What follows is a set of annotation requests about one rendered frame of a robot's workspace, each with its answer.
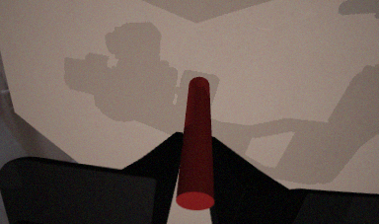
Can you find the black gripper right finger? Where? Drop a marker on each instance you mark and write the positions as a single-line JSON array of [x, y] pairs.
[[244, 195]]

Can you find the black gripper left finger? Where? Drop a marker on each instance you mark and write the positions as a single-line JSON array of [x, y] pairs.
[[50, 191]]

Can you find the dark red peg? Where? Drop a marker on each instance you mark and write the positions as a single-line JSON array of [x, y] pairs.
[[196, 180]]

